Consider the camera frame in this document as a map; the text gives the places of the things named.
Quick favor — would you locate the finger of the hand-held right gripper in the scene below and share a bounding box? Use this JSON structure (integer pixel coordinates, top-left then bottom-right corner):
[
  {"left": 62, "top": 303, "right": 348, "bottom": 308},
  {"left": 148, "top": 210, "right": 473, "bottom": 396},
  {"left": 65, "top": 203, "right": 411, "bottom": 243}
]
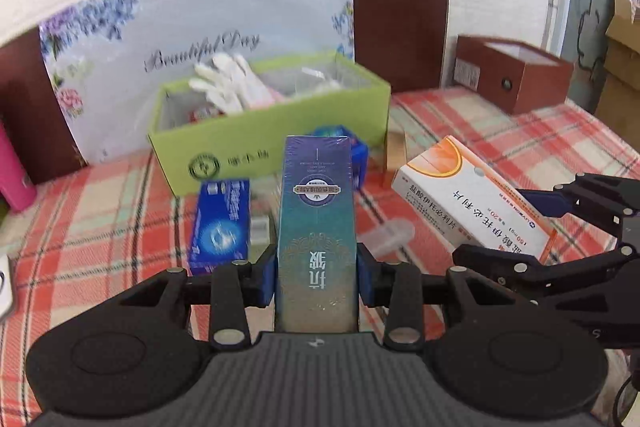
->
[
  {"left": 452, "top": 244, "right": 633, "bottom": 299},
  {"left": 517, "top": 173, "right": 640, "bottom": 238}
]

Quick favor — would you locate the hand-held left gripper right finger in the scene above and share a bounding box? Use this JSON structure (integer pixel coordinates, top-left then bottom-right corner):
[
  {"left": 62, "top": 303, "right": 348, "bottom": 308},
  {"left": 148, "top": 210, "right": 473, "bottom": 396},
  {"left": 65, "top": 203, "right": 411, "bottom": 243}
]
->
[{"left": 356, "top": 244, "right": 532, "bottom": 352}]

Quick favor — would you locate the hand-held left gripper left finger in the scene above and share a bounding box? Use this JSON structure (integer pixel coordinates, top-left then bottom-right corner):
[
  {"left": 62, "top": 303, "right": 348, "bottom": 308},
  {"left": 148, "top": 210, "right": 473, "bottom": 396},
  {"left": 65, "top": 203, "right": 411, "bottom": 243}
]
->
[{"left": 107, "top": 247, "right": 277, "bottom": 352}]

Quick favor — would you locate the teal tall box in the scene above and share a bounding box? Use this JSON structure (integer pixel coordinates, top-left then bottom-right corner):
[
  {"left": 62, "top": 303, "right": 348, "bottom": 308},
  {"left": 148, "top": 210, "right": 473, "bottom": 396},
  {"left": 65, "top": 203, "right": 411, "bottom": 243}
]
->
[{"left": 276, "top": 136, "right": 360, "bottom": 334}]

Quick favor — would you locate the orange white medicine box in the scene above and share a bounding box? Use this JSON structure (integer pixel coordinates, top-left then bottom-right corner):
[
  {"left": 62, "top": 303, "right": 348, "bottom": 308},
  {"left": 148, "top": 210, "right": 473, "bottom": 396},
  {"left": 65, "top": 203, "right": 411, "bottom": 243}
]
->
[{"left": 391, "top": 136, "right": 558, "bottom": 263}]

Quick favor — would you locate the light green cardboard box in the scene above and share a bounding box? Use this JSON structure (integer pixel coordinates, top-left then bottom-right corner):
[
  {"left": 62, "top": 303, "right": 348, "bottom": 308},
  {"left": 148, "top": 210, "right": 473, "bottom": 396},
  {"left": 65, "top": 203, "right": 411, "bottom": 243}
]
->
[{"left": 147, "top": 52, "right": 392, "bottom": 196}]

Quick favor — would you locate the pink cloth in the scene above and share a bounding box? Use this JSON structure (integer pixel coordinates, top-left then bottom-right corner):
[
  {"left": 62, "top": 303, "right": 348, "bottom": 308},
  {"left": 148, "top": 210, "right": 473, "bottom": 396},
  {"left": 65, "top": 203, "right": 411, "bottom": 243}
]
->
[{"left": 260, "top": 84, "right": 291, "bottom": 105}]

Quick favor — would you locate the white glove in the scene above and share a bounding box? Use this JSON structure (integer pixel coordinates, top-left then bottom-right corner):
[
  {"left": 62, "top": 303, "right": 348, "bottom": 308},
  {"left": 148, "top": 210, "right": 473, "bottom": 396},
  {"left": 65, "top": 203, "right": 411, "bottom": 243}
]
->
[
  {"left": 194, "top": 53, "right": 268, "bottom": 90},
  {"left": 189, "top": 78, "right": 266, "bottom": 114}
]

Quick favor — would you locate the small white packet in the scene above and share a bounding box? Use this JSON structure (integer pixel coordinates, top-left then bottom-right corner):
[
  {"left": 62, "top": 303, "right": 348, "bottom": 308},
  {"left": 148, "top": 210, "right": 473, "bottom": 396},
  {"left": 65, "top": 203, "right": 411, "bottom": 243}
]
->
[{"left": 250, "top": 216, "right": 272, "bottom": 243}]

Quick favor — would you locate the clear plastic container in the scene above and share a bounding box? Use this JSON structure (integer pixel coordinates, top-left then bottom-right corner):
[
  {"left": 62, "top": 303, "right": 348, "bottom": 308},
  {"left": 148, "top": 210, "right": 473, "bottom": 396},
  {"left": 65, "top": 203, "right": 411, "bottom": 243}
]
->
[{"left": 360, "top": 219, "right": 415, "bottom": 254}]

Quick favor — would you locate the blue toothpaste box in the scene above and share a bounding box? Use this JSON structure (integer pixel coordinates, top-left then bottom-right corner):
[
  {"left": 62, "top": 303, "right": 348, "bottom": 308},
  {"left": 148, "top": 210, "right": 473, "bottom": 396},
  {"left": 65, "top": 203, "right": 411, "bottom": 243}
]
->
[{"left": 189, "top": 179, "right": 251, "bottom": 275}]

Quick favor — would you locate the blue small box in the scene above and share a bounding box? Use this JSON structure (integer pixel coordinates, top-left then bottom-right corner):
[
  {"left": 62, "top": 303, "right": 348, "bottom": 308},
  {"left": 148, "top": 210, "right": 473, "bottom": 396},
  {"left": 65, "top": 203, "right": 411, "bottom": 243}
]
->
[{"left": 310, "top": 124, "right": 369, "bottom": 191}]

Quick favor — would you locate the gold cosmetic box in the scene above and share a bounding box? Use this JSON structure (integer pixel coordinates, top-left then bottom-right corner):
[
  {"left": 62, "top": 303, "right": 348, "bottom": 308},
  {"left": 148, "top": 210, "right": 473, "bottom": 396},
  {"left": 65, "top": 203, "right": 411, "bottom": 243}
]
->
[{"left": 384, "top": 127, "right": 408, "bottom": 188}]

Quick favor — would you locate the brown cardboard box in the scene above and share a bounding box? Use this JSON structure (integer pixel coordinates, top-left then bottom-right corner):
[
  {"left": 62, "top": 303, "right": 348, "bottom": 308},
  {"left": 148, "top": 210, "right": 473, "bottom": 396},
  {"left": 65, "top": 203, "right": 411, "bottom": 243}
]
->
[{"left": 456, "top": 35, "right": 575, "bottom": 115}]

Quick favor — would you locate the tan cardboard carton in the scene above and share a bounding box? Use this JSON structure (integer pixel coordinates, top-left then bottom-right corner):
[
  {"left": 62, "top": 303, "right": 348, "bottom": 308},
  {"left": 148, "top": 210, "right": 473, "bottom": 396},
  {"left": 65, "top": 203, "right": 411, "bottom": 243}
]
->
[{"left": 595, "top": 0, "right": 640, "bottom": 132}]

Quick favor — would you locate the plaid bed sheet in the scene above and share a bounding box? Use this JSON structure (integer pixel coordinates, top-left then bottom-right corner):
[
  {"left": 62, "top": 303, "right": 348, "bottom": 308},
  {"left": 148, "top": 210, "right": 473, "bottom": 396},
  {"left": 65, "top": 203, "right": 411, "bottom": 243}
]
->
[{"left": 0, "top": 87, "right": 640, "bottom": 418}]

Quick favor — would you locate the brown wooden headboard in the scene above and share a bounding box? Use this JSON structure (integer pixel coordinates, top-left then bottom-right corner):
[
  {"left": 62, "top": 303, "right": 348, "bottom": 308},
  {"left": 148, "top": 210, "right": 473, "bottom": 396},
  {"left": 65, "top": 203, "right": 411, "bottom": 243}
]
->
[{"left": 0, "top": 0, "right": 449, "bottom": 180}]

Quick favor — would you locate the white power bank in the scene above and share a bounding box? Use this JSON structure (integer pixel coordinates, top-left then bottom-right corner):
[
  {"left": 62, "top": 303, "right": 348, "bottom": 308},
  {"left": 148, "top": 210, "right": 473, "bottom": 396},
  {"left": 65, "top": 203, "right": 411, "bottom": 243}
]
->
[{"left": 0, "top": 254, "right": 16, "bottom": 320}]

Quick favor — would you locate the pink thermos bottle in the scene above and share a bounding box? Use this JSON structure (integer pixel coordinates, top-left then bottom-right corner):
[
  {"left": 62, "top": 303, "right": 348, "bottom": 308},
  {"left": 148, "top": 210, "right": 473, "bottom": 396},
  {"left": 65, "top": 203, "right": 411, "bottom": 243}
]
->
[{"left": 0, "top": 122, "right": 37, "bottom": 212}]

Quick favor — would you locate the floral plastic bag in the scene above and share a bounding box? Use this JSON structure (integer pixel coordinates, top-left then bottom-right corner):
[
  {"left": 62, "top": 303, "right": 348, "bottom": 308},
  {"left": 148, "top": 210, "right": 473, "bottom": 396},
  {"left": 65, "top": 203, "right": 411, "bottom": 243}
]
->
[{"left": 39, "top": 0, "right": 356, "bottom": 165}]

